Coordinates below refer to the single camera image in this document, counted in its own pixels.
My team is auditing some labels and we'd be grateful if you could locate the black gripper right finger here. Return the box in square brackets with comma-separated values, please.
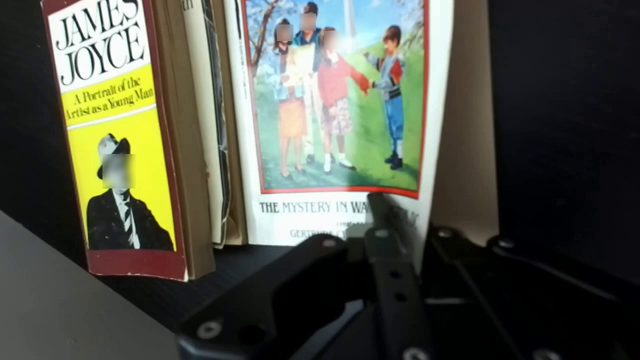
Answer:
[426, 226, 640, 360]

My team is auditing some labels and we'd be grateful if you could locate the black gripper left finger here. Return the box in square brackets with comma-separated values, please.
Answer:
[176, 192, 436, 360]

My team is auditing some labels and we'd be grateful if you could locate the small white box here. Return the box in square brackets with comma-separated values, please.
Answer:
[222, 0, 503, 268]

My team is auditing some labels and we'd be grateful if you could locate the yellow James Joyce paperback book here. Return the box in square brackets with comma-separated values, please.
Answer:
[39, 0, 219, 283]

